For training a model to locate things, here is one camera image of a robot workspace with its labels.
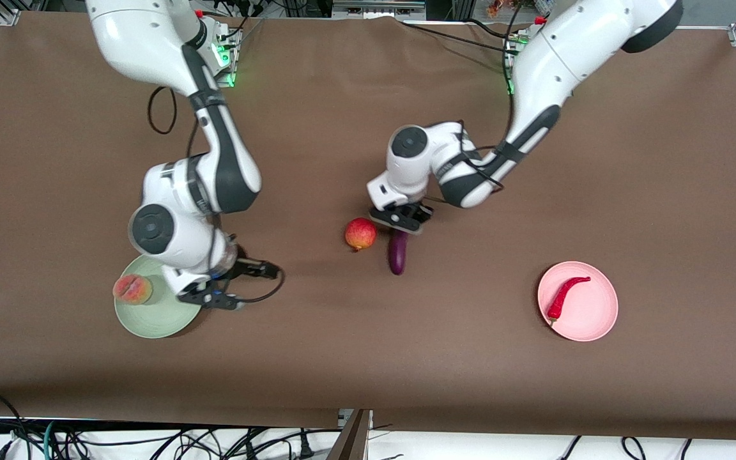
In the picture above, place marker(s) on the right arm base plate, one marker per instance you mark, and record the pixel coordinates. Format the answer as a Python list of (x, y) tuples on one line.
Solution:
[(230, 64)]

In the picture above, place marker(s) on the green plate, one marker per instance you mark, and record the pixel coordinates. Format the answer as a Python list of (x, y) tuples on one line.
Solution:
[(151, 319)]

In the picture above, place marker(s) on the brown table cover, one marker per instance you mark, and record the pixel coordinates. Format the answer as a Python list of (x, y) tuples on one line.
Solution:
[(368, 358)]

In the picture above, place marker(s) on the orange background item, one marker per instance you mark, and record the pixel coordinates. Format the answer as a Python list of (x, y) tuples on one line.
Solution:
[(502, 7)]

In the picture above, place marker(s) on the red chili pepper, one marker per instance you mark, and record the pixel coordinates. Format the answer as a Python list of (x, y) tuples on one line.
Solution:
[(563, 297)]

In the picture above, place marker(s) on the red pomegranate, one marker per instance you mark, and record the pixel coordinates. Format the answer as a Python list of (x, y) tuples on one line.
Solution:
[(360, 234)]

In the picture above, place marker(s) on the grey metal box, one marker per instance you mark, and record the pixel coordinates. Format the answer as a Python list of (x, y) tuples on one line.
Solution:
[(377, 9)]

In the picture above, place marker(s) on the aluminium profile post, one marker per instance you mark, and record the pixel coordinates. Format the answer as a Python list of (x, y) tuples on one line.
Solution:
[(352, 441)]

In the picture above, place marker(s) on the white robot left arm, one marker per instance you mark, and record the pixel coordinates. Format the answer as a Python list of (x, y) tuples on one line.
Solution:
[(553, 57)]

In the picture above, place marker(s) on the purple eggplant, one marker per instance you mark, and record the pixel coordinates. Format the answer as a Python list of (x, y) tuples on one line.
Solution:
[(397, 255)]

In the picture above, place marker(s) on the peach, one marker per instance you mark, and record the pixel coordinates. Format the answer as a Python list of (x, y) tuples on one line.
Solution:
[(132, 289)]

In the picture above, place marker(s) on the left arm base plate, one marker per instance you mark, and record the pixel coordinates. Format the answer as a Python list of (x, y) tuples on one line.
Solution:
[(512, 45)]

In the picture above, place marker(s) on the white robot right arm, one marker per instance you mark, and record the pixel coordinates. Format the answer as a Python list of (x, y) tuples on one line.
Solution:
[(227, 166)]

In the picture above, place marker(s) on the black power plug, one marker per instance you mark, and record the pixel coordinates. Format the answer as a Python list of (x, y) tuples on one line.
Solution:
[(305, 446)]

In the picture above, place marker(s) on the pink plate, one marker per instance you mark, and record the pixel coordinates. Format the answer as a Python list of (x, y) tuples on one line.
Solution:
[(588, 313)]

